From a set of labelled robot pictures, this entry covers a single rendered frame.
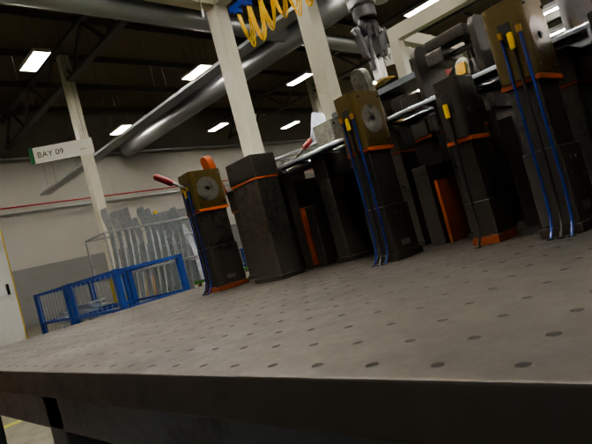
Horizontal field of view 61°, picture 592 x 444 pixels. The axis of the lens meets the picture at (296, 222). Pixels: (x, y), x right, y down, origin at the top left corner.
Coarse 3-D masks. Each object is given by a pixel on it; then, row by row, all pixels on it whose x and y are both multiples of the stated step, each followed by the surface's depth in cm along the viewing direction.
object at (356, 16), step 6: (360, 6) 155; (366, 6) 154; (372, 6) 155; (354, 12) 156; (360, 12) 155; (366, 12) 154; (372, 12) 155; (354, 18) 157; (360, 18) 156; (366, 18) 157; (372, 18) 158; (360, 24) 155; (372, 24) 157; (378, 24) 159; (360, 30) 157; (372, 30) 157; (372, 36) 158
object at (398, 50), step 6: (396, 42) 751; (402, 42) 756; (396, 48) 753; (402, 48) 752; (396, 54) 754; (402, 54) 749; (396, 60) 756; (402, 60) 750; (408, 60) 758; (396, 66) 757; (402, 66) 751; (408, 66) 754; (402, 72) 753; (408, 72) 750
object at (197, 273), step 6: (186, 228) 1548; (186, 234) 1541; (192, 240) 1550; (168, 246) 1609; (192, 246) 1544; (162, 252) 1638; (168, 252) 1619; (192, 252) 1541; (192, 258) 1549; (192, 264) 1560; (198, 264) 1540; (192, 270) 1554; (198, 270) 1535; (198, 276) 1545
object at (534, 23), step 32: (512, 0) 70; (512, 32) 70; (544, 32) 73; (512, 64) 72; (544, 64) 71; (512, 96) 73; (544, 96) 70; (544, 128) 71; (544, 160) 70; (576, 160) 72; (544, 192) 71; (576, 192) 70; (544, 224) 73; (576, 224) 69
